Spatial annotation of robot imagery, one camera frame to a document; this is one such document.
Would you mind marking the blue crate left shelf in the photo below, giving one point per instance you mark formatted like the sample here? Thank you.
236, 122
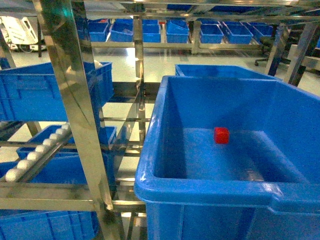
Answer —
31, 93

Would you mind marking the white roller track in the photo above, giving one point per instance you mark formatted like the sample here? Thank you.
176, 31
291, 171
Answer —
27, 168

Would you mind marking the stainless steel shelf frame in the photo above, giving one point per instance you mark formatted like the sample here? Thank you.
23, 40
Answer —
86, 176

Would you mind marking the red magnetic cube block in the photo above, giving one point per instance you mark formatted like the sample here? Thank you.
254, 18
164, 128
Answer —
221, 135

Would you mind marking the blue bin lower left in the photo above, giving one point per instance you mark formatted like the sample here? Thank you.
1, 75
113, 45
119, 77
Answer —
48, 225

